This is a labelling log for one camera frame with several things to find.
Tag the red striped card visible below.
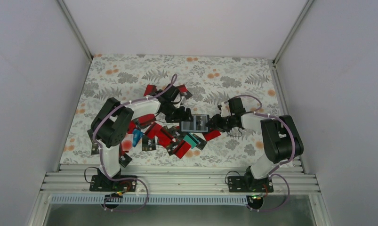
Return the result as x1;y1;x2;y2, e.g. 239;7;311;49
202;130;221;142

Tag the black card holder wallet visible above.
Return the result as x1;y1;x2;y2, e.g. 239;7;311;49
180;114;210;133

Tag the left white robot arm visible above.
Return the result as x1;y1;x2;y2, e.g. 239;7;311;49
89;84;193;191

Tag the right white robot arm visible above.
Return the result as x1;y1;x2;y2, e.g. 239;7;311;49
207;95;304;192

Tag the small black card top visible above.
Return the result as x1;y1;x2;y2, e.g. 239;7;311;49
183;91;193;100

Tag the red black-stripe card top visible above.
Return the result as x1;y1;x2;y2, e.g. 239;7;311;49
177;84;188;94

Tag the teal card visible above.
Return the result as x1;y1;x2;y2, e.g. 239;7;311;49
183;133;200;148

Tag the red card far left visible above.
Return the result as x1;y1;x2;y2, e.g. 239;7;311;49
144;84;157;96

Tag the red card middle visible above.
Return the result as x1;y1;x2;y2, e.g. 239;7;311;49
173;140;191;159

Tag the blue card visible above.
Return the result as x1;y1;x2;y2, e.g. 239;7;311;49
132;129;144;147

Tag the black card front left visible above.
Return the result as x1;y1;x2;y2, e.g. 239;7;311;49
119;153;132;168

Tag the black card left lower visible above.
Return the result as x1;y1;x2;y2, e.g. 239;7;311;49
91;143;99;155

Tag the floral patterned table mat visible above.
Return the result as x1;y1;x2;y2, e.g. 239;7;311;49
60;54;281;167

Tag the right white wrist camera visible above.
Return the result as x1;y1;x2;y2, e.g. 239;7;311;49
217;102;231;117

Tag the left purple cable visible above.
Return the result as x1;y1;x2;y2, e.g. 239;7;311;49
91;73;178;214

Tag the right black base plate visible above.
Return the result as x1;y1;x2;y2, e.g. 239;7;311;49
227;176;274;193

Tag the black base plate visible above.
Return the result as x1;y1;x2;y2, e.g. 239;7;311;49
227;176;274;193
89;174;137;192

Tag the aluminium rail frame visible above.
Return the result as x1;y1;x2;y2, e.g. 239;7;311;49
28;158;330;226

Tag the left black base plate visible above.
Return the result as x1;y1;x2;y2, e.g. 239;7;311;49
89;174;137;192

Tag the blue grey cable duct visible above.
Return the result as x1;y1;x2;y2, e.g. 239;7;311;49
49;194;248;206

